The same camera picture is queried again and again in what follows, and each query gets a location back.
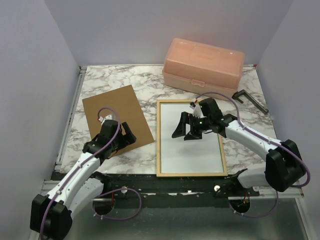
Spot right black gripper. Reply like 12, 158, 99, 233
172, 111, 212, 141

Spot glossy photo print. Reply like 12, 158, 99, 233
156, 100, 227, 177

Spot brown frame backing board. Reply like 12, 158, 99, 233
82, 85, 155, 155

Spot green and wood picture frame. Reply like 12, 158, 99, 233
155, 98, 228, 178

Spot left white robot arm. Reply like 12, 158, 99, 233
29, 119, 137, 240

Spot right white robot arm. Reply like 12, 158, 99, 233
171, 98, 308, 196

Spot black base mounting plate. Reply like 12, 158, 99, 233
51, 169, 261, 208

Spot black metal clamp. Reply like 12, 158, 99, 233
232, 89, 269, 115

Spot orange translucent plastic box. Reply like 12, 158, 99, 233
162, 38, 245, 100

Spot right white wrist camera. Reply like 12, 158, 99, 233
190, 102, 203, 118

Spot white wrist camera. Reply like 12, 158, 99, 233
98, 114, 114, 125
190, 102, 203, 118

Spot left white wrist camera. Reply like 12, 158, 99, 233
98, 114, 114, 125

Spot aluminium rail frame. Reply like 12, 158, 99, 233
27, 65, 307, 240

